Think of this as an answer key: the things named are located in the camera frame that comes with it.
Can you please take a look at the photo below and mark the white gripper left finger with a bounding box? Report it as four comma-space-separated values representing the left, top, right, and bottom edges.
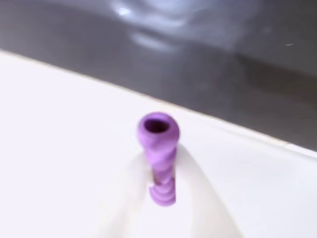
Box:
90, 150, 156, 238

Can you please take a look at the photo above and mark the black textured mat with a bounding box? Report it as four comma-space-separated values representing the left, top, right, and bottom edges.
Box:
0, 0, 317, 159

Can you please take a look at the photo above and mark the purple pen grip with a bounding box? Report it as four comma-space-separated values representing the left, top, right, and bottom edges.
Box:
136, 112, 181, 207

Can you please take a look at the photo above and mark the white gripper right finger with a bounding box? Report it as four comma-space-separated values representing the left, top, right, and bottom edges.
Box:
173, 144, 245, 238

